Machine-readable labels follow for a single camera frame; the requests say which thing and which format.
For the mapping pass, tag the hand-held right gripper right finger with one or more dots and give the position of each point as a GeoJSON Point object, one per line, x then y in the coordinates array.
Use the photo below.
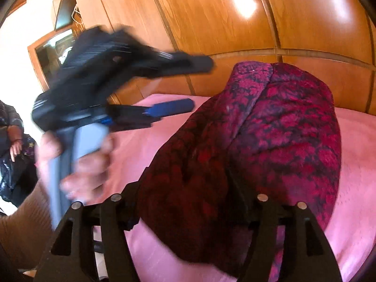
{"type": "Point", "coordinates": [264, 220]}

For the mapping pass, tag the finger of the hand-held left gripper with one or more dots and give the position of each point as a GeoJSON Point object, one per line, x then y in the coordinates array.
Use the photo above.
{"type": "Point", "coordinates": [173, 107]}
{"type": "Point", "coordinates": [188, 63]}

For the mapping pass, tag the wooden framed mirror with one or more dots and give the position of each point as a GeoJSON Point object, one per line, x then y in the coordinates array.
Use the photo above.
{"type": "Point", "coordinates": [47, 53]}

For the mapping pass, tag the magenta knit sweater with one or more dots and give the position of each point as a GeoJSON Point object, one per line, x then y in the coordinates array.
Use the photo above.
{"type": "Point", "coordinates": [279, 129]}

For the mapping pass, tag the dark plastic bag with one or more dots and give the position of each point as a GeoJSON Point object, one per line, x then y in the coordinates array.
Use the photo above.
{"type": "Point", "coordinates": [14, 179]}

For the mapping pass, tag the pink bedsheet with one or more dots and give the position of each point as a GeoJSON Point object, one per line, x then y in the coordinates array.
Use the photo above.
{"type": "Point", "coordinates": [358, 158]}

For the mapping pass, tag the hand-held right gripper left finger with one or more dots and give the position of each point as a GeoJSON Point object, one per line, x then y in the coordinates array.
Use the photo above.
{"type": "Point", "coordinates": [117, 220]}

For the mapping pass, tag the wooden bed board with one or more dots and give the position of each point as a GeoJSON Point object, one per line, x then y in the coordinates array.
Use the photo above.
{"type": "Point", "coordinates": [323, 85]}

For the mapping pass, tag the wooden wardrobe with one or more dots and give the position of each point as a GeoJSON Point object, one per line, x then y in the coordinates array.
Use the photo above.
{"type": "Point", "coordinates": [205, 11]}

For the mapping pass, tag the person's left hand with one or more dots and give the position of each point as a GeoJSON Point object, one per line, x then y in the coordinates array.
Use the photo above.
{"type": "Point", "coordinates": [91, 173]}

